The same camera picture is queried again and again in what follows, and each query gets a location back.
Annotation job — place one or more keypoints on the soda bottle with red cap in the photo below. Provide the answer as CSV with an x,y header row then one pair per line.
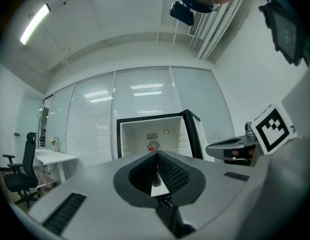
x,y
150,149

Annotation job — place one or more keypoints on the white desk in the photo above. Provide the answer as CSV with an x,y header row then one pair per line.
x,y
55,156

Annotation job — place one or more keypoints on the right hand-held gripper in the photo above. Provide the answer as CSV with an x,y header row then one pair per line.
x,y
272,131

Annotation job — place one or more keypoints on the black square device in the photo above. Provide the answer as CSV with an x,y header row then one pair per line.
x,y
285,31

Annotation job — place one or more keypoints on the black head-worn camera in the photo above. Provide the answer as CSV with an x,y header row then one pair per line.
x,y
181,12

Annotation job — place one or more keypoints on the black office chair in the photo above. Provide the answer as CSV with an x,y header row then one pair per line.
x,y
28,156

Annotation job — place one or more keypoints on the white ceiling air vent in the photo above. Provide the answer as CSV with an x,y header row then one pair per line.
x,y
195,24

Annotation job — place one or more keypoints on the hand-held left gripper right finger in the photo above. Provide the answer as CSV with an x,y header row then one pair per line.
x,y
192,184

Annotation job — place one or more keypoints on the long ceiling light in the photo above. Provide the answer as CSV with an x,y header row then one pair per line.
x,y
35,24

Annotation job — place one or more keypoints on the white ceiling pipes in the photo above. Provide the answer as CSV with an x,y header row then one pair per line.
x,y
215,39

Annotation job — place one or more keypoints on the white fridge with black frame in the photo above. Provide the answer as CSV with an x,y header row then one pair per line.
x,y
135,136

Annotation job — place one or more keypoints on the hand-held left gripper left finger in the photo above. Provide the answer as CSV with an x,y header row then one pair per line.
x,y
122,184

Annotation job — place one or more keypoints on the glass partition with blinds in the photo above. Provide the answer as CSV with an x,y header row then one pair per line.
x,y
92,119

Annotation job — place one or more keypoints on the pink flowers in vase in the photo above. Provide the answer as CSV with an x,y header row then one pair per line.
x,y
53,141

